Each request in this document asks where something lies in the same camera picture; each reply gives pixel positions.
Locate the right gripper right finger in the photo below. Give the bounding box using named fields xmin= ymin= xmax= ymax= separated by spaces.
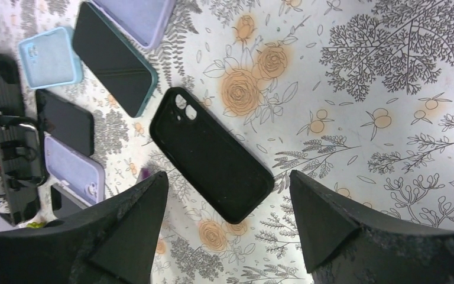
xmin=290 ymin=170 xmax=454 ymax=283

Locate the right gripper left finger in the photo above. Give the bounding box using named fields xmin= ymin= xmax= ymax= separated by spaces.
xmin=0 ymin=172 xmax=168 ymax=283

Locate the lilac phone case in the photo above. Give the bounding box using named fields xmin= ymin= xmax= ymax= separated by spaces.
xmin=44 ymin=136 xmax=105 ymax=205
xmin=92 ymin=0 xmax=177 ymax=50

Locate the black phone case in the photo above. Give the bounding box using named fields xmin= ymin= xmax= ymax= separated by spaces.
xmin=150 ymin=87 xmax=274 ymax=224

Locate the black phone from blue case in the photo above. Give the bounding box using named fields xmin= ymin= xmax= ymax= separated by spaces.
xmin=35 ymin=89 xmax=95 ymax=156

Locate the light blue phone case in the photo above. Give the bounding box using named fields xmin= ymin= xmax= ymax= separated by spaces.
xmin=18 ymin=26 xmax=83 ymax=89

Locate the black poker chip case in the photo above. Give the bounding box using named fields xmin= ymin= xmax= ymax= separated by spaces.
xmin=0 ymin=53 xmax=49 ymax=225

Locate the red toy brick car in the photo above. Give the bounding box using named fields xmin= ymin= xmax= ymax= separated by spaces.
xmin=25 ymin=222 xmax=47 ymax=228

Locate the floral table mat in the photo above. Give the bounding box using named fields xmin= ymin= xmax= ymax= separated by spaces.
xmin=0 ymin=0 xmax=454 ymax=284

